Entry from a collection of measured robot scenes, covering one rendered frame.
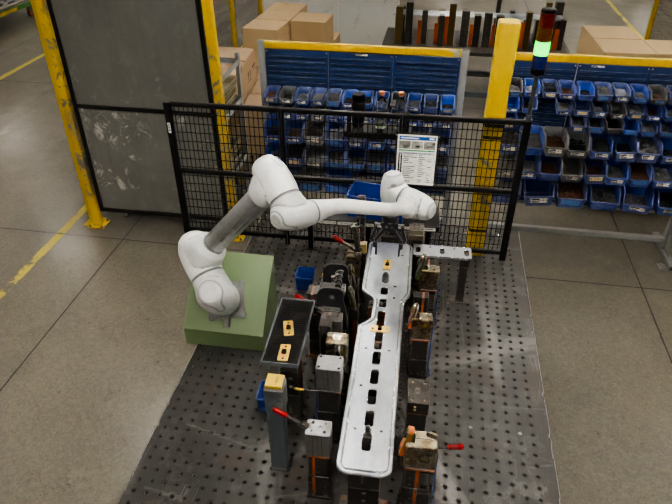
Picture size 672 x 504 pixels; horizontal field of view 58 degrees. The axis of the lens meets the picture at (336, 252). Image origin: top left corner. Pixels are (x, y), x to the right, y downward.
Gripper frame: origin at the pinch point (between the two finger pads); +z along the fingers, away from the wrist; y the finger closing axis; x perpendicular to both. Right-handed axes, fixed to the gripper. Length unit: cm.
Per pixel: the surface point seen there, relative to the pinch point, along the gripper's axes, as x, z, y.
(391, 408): -89, 8, 8
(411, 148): 54, -28, 7
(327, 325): -58, -1, -20
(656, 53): 252, -29, 185
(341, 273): -33.9, -9.3, -17.9
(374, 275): -9.4, 8.5, -5.0
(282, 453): -99, 29, -31
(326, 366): -82, -2, -17
